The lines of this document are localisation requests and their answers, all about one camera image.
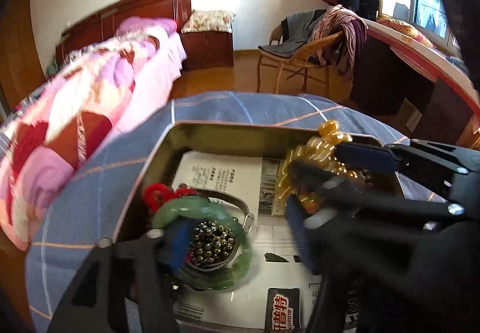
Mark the wooden nightstand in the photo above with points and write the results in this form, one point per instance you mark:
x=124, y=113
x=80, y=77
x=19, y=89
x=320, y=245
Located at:
x=207, y=49

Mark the bed with patchwork quilt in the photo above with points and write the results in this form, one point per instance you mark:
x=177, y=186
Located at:
x=110, y=89

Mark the pink metal tin box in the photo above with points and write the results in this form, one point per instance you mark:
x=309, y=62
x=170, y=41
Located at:
x=212, y=138

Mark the floral cushion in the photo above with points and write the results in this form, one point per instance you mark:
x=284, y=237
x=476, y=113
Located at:
x=209, y=21

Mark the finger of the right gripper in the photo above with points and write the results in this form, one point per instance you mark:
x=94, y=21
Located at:
x=417, y=155
x=341, y=193

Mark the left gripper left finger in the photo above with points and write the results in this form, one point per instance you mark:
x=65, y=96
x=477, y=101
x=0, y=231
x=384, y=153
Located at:
x=150, y=263

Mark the wicker chair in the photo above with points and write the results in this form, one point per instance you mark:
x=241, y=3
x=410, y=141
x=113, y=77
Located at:
x=303, y=63

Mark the purple pillow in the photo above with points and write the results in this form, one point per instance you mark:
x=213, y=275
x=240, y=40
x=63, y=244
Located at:
x=134, y=24

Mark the wooden headboard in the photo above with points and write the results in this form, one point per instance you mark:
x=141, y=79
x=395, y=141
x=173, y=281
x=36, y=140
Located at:
x=102, y=24

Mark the grey clothing on chair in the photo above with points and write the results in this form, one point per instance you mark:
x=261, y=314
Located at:
x=295, y=32

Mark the blue plaid tablecloth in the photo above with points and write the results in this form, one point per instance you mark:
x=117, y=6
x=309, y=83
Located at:
x=89, y=206

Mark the dark desk with red cover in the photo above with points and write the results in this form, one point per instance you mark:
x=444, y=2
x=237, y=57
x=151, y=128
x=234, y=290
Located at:
x=414, y=88

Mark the wooden wardrobe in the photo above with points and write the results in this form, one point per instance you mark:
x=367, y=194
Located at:
x=21, y=71

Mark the red knot coin charm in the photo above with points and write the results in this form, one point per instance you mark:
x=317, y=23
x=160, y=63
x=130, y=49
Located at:
x=157, y=195

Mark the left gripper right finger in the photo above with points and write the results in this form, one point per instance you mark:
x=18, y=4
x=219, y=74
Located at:
x=324, y=316

